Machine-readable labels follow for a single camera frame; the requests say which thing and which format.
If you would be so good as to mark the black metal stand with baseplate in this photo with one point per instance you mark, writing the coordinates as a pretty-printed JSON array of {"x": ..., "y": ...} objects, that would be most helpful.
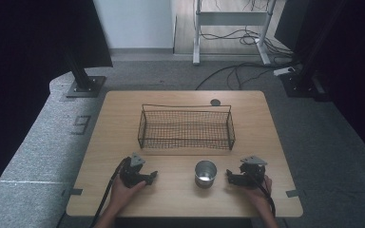
[
  {"x": 83, "y": 80},
  {"x": 302, "y": 79}
]

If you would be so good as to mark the silver metal cup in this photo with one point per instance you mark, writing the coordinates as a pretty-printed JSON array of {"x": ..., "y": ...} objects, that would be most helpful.
[{"x": 205, "y": 174}]

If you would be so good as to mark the person's right hand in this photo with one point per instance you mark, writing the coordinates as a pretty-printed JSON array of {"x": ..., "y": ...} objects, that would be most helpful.
[{"x": 259, "y": 193}]

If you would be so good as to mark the person's left hand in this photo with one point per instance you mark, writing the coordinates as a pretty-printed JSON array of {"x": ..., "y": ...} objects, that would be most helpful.
[{"x": 123, "y": 192}]

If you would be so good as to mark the black curtain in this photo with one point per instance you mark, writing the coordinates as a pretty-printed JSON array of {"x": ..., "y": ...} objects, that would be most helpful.
[
  {"x": 348, "y": 72},
  {"x": 28, "y": 63}
]

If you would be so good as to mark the white desk frame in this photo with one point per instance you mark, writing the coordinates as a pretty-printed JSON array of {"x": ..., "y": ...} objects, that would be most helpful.
[{"x": 231, "y": 22}]

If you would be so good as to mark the grey round table grommet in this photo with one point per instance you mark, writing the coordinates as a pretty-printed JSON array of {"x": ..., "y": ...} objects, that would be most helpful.
[{"x": 215, "y": 102}]

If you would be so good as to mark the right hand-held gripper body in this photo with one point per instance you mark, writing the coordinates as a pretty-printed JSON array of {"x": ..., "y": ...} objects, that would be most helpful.
[{"x": 251, "y": 172}]

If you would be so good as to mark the white power strip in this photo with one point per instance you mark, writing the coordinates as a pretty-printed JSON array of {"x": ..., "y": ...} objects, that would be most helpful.
[{"x": 284, "y": 70}]

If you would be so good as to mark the grey tape strip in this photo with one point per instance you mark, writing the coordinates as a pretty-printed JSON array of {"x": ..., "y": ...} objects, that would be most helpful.
[
  {"x": 75, "y": 191},
  {"x": 292, "y": 193}
]

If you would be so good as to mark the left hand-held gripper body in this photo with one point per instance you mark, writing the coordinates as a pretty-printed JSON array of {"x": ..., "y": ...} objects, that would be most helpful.
[{"x": 131, "y": 171}]

